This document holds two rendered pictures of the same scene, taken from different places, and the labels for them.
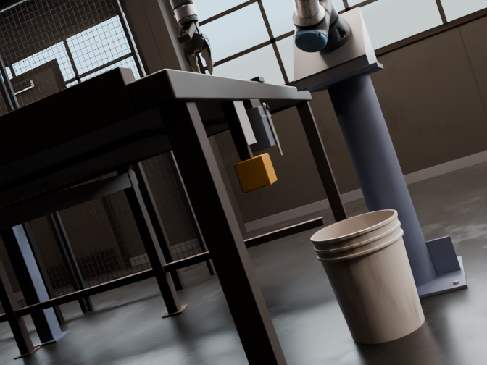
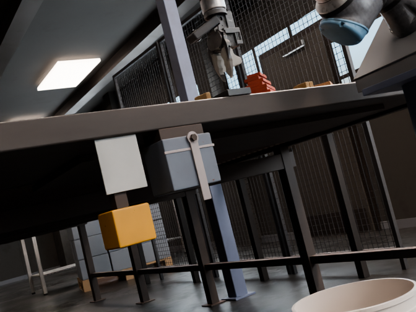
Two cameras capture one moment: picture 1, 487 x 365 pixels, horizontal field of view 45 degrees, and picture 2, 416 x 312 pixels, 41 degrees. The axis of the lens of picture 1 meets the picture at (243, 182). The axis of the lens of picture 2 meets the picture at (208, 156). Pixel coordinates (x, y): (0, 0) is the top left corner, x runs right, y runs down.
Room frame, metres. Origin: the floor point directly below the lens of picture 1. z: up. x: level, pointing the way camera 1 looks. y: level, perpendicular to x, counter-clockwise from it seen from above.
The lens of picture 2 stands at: (0.77, -0.95, 0.67)
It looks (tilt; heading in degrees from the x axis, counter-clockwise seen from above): 5 degrees up; 39
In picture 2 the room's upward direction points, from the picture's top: 14 degrees counter-clockwise
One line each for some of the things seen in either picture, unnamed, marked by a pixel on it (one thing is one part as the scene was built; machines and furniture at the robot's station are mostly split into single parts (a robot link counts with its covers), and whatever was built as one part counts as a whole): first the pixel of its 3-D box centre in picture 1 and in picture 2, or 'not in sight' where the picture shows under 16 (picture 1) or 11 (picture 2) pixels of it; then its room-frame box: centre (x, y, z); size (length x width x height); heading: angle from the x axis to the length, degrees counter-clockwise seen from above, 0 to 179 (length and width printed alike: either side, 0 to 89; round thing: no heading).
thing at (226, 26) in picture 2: (194, 36); (221, 31); (2.14, -0.01, 1.17); 0.09 x 0.08 x 0.12; 165
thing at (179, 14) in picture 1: (185, 14); (212, 7); (2.13, 0.00, 1.25); 0.08 x 0.08 x 0.05
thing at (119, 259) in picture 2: not in sight; (115, 234); (5.26, 4.47, 0.54); 1.09 x 0.73 x 1.08; 149
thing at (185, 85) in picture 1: (263, 95); (281, 104); (2.10, -0.17, 0.88); 2.08 x 0.09 x 0.06; 165
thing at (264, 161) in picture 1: (246, 144); (118, 191); (1.56, -0.04, 0.74); 0.09 x 0.08 x 0.24; 165
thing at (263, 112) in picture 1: (256, 132); (183, 166); (1.73, -0.08, 0.77); 0.14 x 0.11 x 0.18; 165
